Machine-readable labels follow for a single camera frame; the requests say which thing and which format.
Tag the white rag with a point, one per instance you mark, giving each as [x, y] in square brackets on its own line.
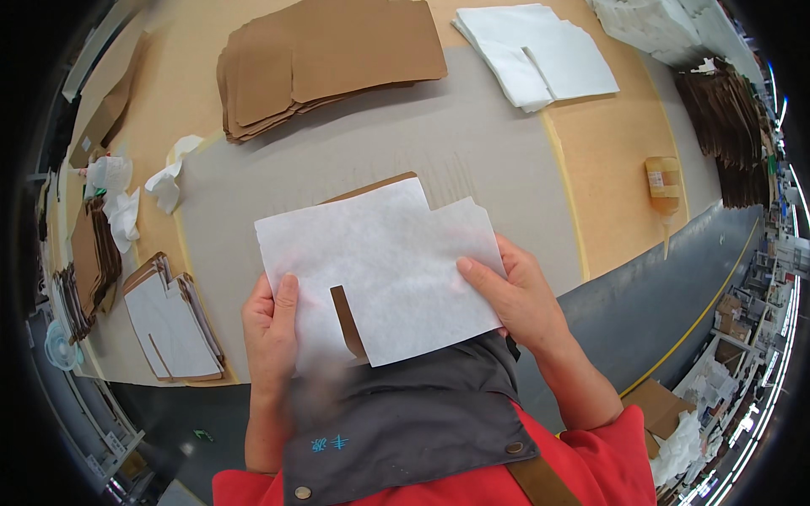
[123, 218]

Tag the small white fan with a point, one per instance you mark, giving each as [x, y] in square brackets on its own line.
[61, 348]

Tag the white notched paper sheet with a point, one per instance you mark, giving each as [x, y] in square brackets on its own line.
[392, 265]

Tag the heap of white scrap paper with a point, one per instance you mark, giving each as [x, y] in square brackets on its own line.
[680, 449]

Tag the cluttered workshop shelves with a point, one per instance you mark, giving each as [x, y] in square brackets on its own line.
[753, 329]

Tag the flat brown cardboard sheet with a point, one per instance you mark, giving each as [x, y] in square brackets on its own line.
[111, 107]

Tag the large heap of white sheets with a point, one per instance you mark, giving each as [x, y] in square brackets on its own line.
[671, 28]

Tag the stack of paper-faced cardboard pieces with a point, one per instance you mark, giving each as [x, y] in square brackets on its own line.
[171, 329]

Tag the person's body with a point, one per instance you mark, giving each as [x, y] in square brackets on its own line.
[430, 443]

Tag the grey work mat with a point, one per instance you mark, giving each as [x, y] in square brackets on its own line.
[455, 152]

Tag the stack of brown cardboard blanks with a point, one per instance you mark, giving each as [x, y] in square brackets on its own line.
[329, 57]

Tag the amber glue bottle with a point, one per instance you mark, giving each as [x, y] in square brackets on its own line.
[662, 183]

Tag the person's right hand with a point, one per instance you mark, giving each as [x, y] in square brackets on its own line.
[528, 303]

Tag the upright brown cardboard bundle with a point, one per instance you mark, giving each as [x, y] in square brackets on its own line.
[92, 259]

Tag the clear plastic bag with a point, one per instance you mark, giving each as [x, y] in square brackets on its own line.
[109, 174]

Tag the crumpled white paper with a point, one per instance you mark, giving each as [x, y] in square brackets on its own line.
[166, 183]

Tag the stack of white paper sheets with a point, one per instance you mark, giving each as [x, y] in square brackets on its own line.
[538, 50]

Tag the dark brown cardboard stack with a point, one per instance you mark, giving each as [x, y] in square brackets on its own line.
[728, 126]

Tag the brown notched cardboard piece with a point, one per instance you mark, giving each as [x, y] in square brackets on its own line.
[347, 319]

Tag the brown cardboard box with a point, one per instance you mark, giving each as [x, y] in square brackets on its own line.
[658, 405]

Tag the person's left hand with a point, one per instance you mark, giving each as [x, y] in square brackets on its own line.
[266, 341]

